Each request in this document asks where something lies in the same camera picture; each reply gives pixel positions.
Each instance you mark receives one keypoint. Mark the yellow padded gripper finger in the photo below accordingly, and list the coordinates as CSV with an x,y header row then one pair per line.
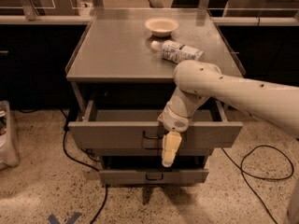
x,y
171,143

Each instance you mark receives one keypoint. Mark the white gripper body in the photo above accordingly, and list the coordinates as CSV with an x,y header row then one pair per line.
x,y
174,119

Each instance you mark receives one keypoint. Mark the grey top drawer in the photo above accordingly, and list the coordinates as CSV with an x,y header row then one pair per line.
x,y
136,129

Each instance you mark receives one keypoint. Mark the grey drawer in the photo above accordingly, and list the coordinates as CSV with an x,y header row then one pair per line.
x,y
148,152
153,176
136,129

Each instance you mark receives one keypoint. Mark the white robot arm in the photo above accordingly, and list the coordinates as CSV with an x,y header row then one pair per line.
x,y
196,82

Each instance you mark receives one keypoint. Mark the grey metal drawer cabinet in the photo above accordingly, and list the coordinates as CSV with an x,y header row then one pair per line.
x,y
115,68

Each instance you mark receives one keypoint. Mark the grey middle drawer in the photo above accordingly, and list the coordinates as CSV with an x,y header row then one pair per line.
x,y
148,152

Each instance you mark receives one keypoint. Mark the grey bottom drawer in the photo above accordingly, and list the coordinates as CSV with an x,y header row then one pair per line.
x,y
153,176

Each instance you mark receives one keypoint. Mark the clear plastic water bottle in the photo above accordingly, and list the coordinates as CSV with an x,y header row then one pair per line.
x,y
176,52

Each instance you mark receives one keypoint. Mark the white paper bowl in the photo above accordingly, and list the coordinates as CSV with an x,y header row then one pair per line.
x,y
161,26

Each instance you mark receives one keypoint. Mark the white plastic bin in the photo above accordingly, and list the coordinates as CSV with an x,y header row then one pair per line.
x,y
9,140

